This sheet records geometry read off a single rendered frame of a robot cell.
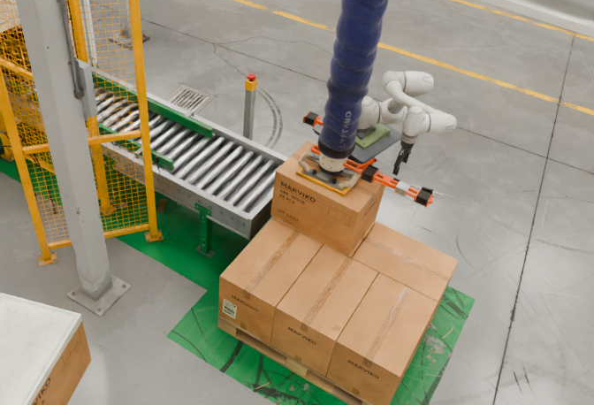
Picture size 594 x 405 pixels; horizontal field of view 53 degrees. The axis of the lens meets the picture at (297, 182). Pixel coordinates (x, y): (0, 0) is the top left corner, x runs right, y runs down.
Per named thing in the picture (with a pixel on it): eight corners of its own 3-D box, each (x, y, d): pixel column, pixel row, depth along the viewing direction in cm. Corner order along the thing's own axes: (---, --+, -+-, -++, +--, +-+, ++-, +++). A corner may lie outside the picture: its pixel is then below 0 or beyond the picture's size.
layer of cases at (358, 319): (218, 314, 384) (219, 276, 357) (295, 223, 451) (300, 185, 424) (384, 412, 347) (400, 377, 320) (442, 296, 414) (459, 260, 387)
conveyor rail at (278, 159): (66, 76, 515) (63, 57, 502) (71, 73, 518) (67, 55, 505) (294, 186, 443) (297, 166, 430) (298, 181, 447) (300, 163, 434)
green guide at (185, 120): (56, 65, 499) (54, 56, 493) (65, 60, 506) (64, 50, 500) (210, 139, 449) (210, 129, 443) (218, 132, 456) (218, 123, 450)
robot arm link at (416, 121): (403, 137, 323) (426, 138, 324) (410, 114, 312) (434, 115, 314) (399, 125, 331) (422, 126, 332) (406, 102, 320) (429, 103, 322)
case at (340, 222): (270, 214, 399) (275, 170, 372) (301, 182, 426) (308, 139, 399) (347, 255, 379) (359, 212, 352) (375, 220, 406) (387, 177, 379)
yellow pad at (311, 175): (296, 173, 371) (296, 168, 368) (303, 165, 378) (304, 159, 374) (344, 196, 361) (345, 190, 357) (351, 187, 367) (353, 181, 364)
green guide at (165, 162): (3, 94, 463) (0, 84, 457) (14, 87, 470) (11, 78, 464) (164, 177, 413) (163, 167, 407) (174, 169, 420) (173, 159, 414)
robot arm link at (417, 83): (373, 105, 441) (402, 106, 443) (374, 126, 438) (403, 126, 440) (403, 65, 366) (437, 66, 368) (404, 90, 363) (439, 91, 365)
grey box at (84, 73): (63, 103, 314) (53, 54, 294) (71, 99, 317) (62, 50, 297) (91, 118, 308) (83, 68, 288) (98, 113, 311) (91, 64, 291)
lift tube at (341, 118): (311, 149, 357) (338, -16, 287) (328, 131, 372) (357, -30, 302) (343, 164, 351) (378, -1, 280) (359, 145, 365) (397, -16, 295)
